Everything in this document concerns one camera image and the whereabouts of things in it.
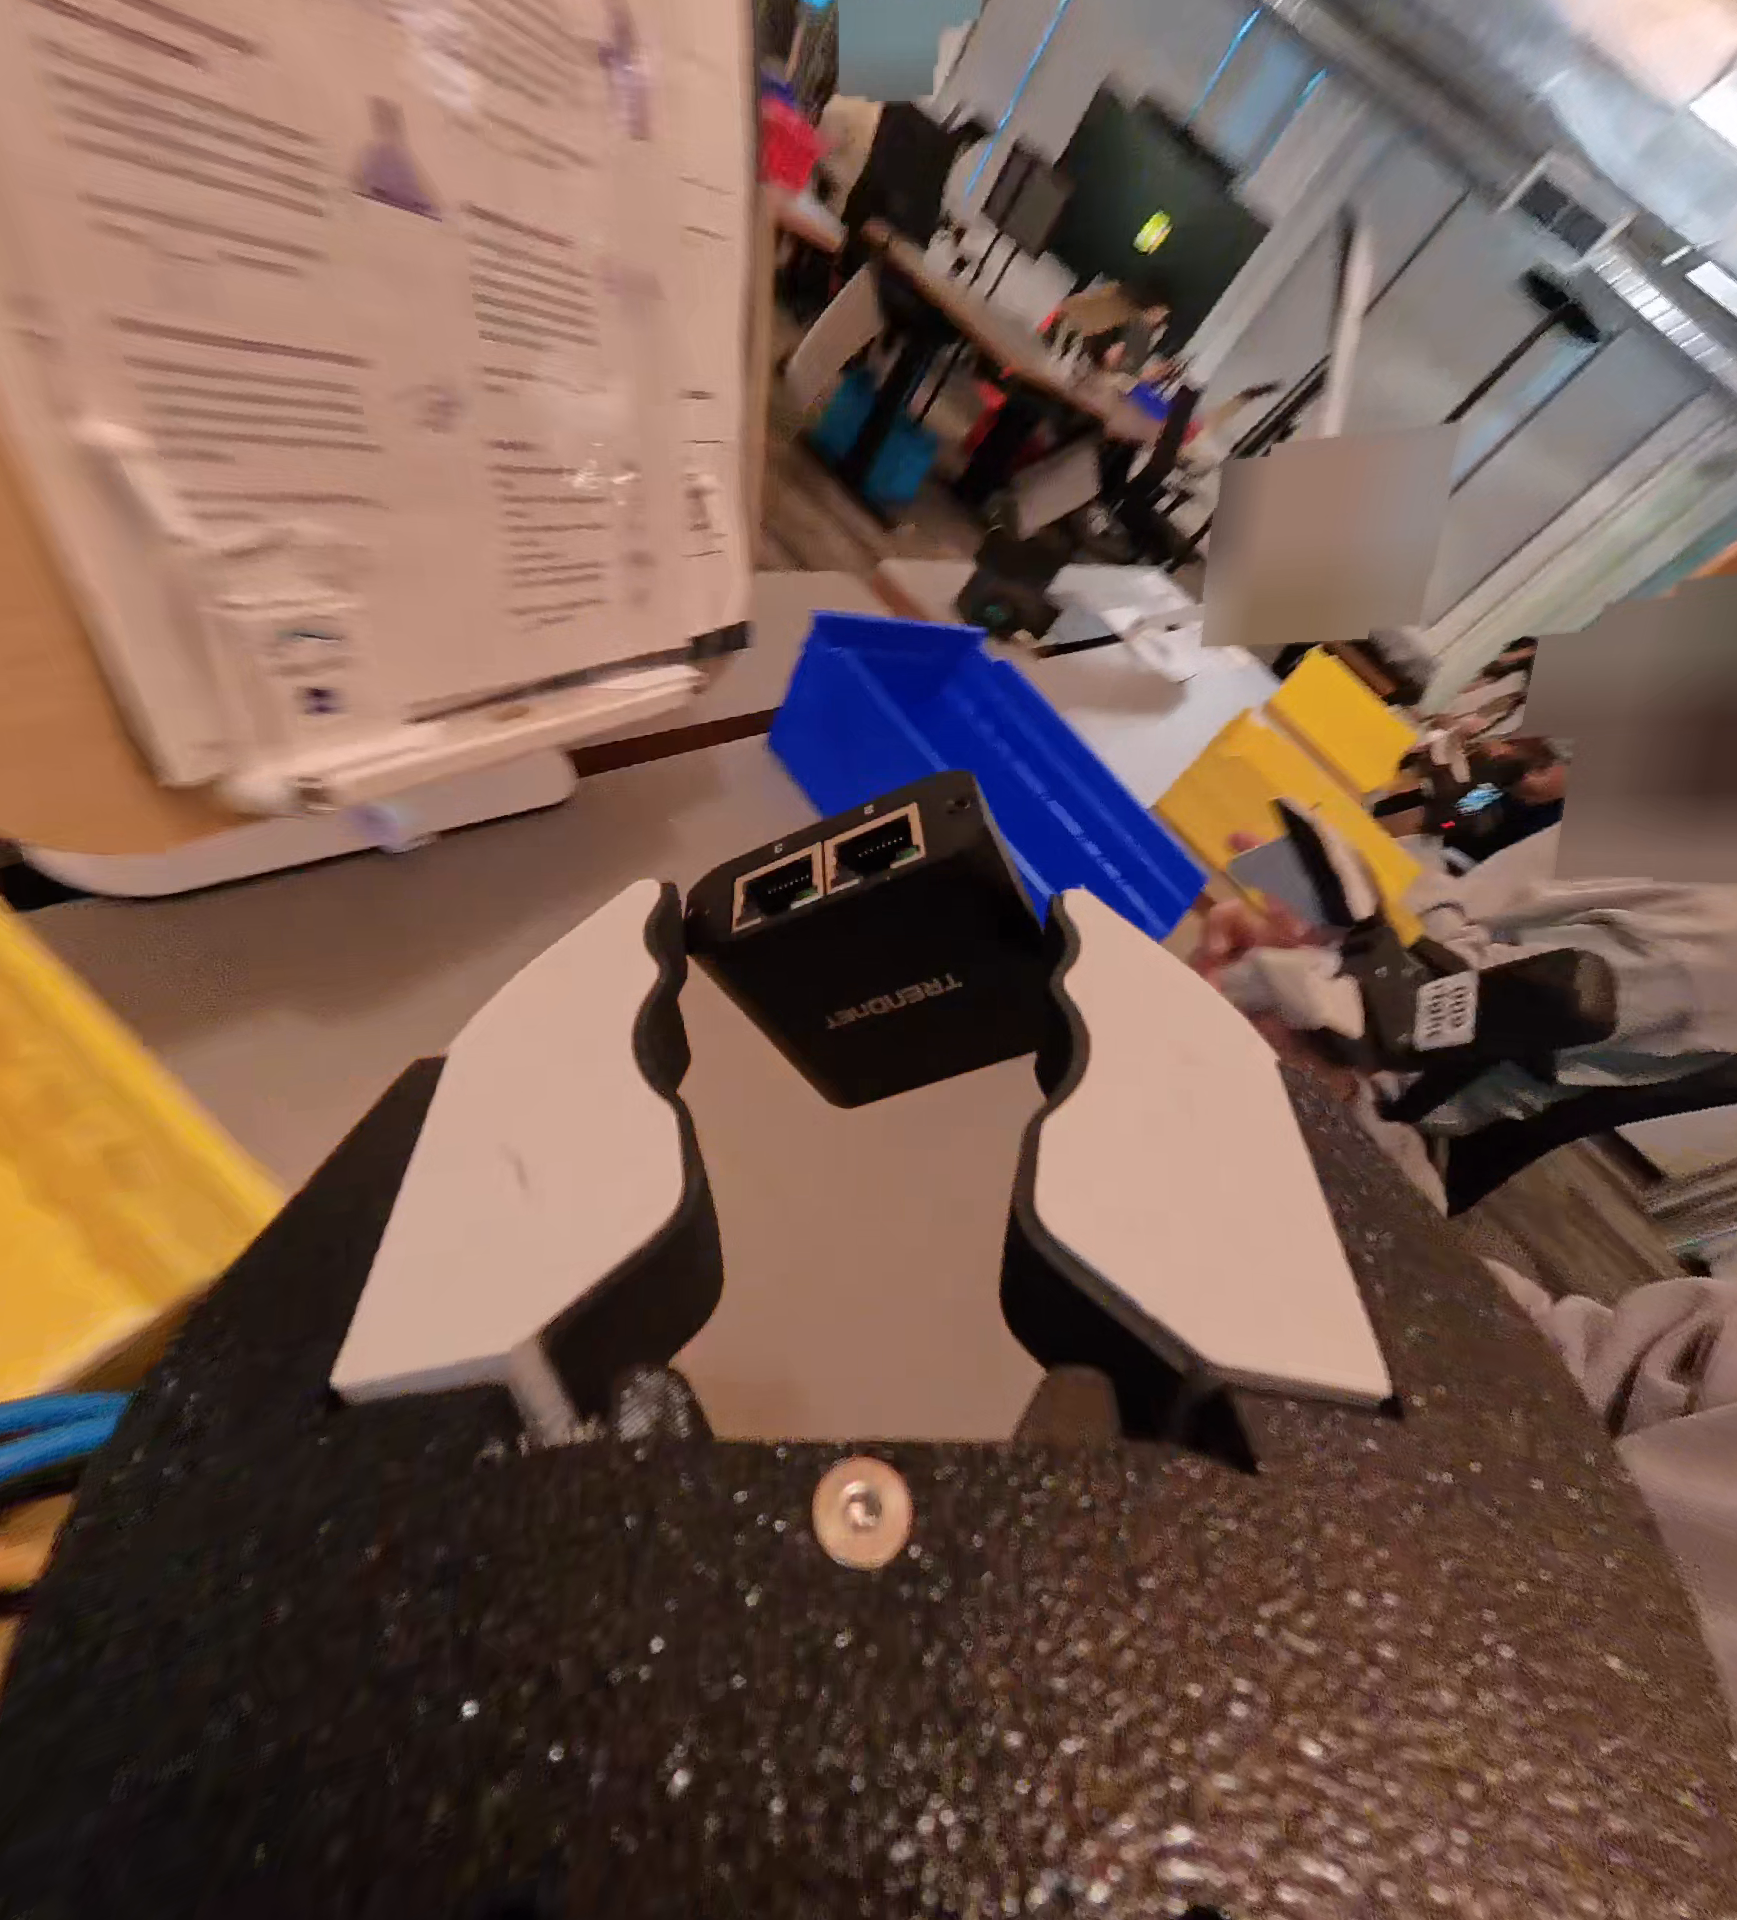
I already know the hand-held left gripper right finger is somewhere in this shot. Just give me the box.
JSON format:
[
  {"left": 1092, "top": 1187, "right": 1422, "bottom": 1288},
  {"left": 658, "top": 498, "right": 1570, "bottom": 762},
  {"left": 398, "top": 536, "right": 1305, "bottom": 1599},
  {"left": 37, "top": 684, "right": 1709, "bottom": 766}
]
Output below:
[{"left": 998, "top": 883, "right": 1397, "bottom": 1469}]

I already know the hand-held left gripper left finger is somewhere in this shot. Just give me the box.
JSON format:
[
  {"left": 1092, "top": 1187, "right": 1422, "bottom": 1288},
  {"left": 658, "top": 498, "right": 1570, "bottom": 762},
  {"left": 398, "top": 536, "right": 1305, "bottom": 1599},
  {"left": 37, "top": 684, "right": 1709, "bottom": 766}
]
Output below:
[{"left": 328, "top": 877, "right": 726, "bottom": 1448}]

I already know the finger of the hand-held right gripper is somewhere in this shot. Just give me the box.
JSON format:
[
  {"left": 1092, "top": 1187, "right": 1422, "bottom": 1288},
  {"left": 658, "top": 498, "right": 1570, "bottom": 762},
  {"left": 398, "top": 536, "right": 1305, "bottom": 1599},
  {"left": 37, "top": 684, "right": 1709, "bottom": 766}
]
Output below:
[{"left": 1227, "top": 799, "right": 1373, "bottom": 939}]

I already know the black network adapter box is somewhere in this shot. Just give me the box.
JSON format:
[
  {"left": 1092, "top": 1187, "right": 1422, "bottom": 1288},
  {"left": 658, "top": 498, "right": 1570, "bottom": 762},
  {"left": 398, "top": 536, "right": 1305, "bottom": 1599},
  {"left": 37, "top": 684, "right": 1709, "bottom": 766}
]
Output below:
[{"left": 679, "top": 769, "right": 1073, "bottom": 1109}]

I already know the large yellow plastic bin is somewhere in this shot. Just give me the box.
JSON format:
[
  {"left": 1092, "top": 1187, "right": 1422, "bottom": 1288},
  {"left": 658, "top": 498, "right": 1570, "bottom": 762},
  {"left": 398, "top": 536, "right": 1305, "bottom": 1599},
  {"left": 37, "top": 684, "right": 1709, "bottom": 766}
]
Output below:
[{"left": 0, "top": 830, "right": 284, "bottom": 1861}]

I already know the person's right forearm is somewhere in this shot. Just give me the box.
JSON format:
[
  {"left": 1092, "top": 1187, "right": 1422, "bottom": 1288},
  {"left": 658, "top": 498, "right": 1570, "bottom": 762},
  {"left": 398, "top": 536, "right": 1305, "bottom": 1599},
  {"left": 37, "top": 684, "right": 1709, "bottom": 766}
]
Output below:
[{"left": 1407, "top": 877, "right": 1737, "bottom": 1088}]

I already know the grey desk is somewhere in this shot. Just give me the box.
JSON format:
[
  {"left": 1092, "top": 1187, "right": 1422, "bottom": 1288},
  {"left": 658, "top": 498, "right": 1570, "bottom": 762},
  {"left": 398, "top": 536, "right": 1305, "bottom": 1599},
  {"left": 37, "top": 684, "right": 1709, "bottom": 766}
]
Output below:
[{"left": 19, "top": 567, "right": 1291, "bottom": 1448}]

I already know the blue plastic bin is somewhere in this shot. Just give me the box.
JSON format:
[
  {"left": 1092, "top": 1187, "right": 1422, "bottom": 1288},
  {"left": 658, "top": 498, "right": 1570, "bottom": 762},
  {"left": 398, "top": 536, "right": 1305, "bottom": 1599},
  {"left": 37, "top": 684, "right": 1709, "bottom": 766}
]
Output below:
[{"left": 765, "top": 606, "right": 1205, "bottom": 939}]

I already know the white stand base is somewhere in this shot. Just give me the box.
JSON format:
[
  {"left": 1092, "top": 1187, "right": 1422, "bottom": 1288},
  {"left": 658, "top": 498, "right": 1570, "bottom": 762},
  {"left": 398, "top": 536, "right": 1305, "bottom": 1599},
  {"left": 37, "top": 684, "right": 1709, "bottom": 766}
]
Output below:
[{"left": 19, "top": 741, "right": 580, "bottom": 902}]

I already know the person's grey clothing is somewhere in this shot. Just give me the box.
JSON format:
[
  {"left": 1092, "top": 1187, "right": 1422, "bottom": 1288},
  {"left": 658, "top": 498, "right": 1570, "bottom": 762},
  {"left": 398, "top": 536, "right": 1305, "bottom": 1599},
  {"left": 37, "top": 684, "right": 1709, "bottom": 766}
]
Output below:
[{"left": 1484, "top": 1243, "right": 1737, "bottom": 1920}]

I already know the long wooden work table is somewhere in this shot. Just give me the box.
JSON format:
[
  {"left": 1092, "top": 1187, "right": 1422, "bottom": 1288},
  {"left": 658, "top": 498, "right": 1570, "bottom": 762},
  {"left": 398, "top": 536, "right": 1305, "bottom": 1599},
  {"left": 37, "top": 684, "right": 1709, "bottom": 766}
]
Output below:
[{"left": 777, "top": 194, "right": 1183, "bottom": 451}]

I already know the printed paper sheet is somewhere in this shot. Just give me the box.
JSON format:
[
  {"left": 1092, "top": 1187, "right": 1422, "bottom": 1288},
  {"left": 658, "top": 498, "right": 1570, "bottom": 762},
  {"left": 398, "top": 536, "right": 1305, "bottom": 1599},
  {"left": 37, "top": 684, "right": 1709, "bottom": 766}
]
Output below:
[{"left": 0, "top": 0, "right": 761, "bottom": 788}]

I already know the black strap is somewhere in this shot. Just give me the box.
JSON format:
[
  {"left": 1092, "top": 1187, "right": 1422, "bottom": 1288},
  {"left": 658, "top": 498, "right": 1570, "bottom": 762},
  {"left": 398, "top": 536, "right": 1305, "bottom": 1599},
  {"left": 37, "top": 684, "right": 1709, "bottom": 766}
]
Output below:
[{"left": 1369, "top": 989, "right": 1737, "bottom": 1218}]

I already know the small black camera device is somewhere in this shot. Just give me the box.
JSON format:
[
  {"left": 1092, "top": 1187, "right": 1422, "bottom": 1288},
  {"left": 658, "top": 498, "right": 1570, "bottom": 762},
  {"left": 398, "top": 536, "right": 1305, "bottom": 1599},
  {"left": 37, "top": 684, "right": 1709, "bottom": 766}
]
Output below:
[{"left": 952, "top": 531, "right": 1063, "bottom": 640}]

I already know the dark wall screen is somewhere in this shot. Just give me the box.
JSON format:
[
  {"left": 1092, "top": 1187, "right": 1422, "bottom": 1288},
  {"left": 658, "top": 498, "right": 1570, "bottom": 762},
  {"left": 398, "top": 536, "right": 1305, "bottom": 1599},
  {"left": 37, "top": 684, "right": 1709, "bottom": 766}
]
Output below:
[{"left": 1047, "top": 82, "right": 1265, "bottom": 324}]

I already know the silver ventilation duct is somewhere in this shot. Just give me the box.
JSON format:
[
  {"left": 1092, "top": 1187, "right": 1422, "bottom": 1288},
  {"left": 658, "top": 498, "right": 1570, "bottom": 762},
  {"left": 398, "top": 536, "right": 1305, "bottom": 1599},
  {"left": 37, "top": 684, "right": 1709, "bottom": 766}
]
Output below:
[{"left": 1257, "top": 0, "right": 1737, "bottom": 438}]

